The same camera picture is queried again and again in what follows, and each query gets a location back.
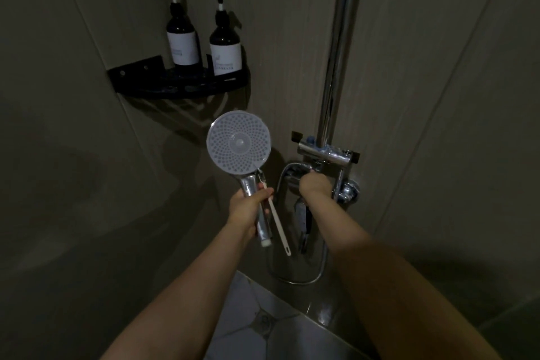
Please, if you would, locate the chrome shower riser pipe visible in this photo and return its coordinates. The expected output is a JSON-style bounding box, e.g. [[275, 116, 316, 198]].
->
[[316, 0, 370, 150]]

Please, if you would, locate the person's left forearm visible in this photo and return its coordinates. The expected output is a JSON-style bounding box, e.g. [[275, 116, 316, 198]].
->
[[100, 220, 255, 360]]

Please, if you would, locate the person's right forearm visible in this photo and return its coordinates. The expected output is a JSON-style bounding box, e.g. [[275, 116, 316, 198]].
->
[[301, 193, 503, 360]]

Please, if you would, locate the black corner shelf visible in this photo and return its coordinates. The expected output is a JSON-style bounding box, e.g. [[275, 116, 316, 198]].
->
[[107, 55, 251, 99]]

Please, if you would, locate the person's right hand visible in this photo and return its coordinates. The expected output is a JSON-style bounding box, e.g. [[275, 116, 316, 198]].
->
[[299, 173, 334, 201]]

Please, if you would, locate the chrome shower mixer valve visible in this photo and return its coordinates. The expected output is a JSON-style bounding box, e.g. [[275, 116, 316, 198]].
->
[[297, 138, 361, 204]]

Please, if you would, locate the chrome hand shower head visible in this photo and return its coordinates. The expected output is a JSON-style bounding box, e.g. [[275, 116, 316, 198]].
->
[[206, 110, 274, 248]]

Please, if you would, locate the person's left hand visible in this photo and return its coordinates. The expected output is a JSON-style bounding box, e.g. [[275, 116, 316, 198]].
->
[[227, 188, 274, 240]]

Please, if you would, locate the white toothbrush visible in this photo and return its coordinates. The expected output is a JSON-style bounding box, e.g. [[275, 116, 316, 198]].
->
[[256, 170, 292, 257]]

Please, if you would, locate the floor drain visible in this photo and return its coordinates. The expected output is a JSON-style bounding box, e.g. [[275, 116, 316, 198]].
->
[[252, 308, 276, 340]]

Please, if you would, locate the dark pump bottle white label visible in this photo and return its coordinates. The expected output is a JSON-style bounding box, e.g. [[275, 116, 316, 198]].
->
[[159, 0, 201, 68], [209, 0, 244, 77]]

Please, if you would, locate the chrome shower hose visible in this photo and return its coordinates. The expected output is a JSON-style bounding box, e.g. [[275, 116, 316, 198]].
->
[[266, 161, 330, 285]]

